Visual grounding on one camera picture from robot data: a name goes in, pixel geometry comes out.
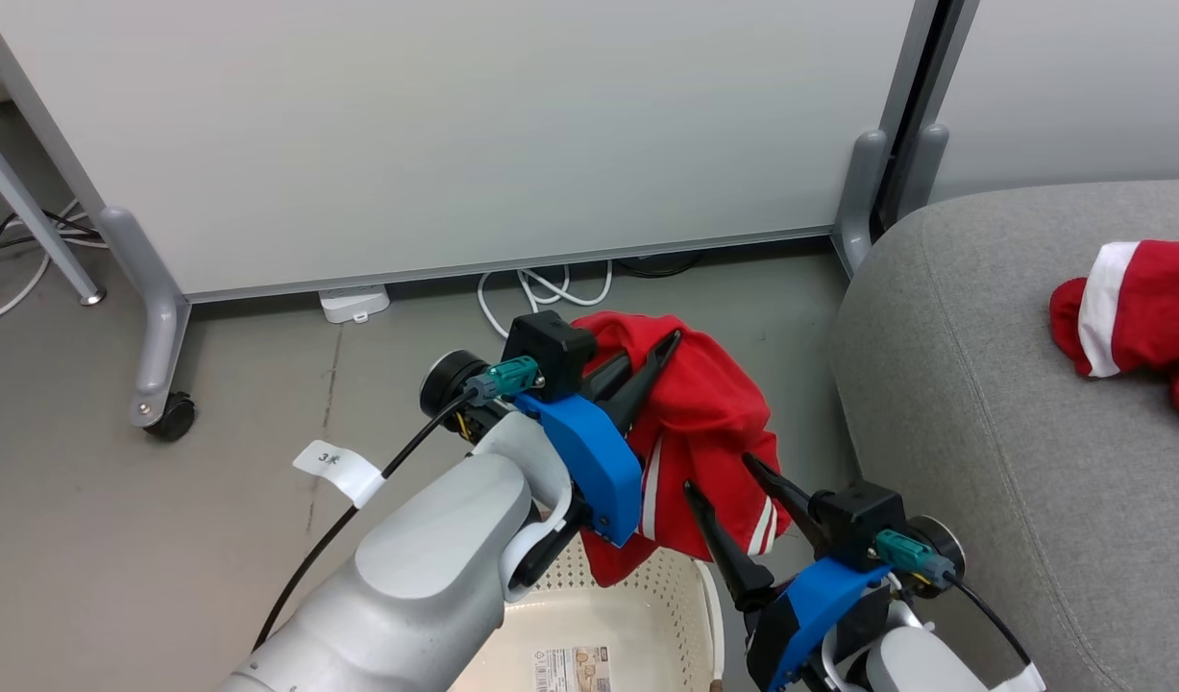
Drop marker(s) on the narrow white partition board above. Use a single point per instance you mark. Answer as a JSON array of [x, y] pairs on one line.
[[1079, 86]]

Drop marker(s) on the white power adapter box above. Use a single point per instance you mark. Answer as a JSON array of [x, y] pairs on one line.
[[355, 304]]

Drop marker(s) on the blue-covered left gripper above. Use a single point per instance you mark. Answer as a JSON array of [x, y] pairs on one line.
[[599, 461]]

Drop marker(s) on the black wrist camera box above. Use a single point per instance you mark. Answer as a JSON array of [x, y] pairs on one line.
[[858, 519], [551, 351]]

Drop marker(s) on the grey metal table leg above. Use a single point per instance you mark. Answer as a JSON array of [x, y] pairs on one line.
[[41, 231]]

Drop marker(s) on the printed sticker inside basket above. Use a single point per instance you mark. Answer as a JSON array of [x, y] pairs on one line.
[[572, 670]]

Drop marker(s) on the black caster wheel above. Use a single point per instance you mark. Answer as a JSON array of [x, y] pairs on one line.
[[173, 419]]

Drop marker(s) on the grey partition leg with caster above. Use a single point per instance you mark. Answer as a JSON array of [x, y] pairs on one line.
[[155, 317]]

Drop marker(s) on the white perforated laundry basket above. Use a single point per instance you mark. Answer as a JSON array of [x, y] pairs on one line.
[[637, 615]]

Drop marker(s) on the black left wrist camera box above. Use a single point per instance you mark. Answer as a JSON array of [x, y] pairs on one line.
[[551, 351]]

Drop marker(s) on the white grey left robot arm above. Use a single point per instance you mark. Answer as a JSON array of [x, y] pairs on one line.
[[426, 577]]

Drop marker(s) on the red garment with wide white band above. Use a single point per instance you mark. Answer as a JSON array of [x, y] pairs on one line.
[[1151, 303]]

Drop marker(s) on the large white partition board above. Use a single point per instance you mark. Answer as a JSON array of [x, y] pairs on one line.
[[454, 135]]

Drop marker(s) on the red garment with thin white stripes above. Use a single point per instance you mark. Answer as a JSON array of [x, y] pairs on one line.
[[704, 413]]

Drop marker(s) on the grey leg of narrow partition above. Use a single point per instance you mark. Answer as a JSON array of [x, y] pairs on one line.
[[923, 173]]

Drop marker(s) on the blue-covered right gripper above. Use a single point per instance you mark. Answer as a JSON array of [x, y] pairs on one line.
[[810, 601]]

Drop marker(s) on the short grey partition leg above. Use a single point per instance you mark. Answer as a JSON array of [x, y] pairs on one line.
[[860, 197]]

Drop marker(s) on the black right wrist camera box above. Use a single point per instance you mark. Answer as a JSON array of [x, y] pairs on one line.
[[858, 519]]

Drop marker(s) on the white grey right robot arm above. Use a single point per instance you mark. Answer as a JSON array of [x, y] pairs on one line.
[[911, 668]]

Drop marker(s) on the grey fabric sofa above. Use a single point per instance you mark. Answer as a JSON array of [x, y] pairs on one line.
[[1012, 432]]

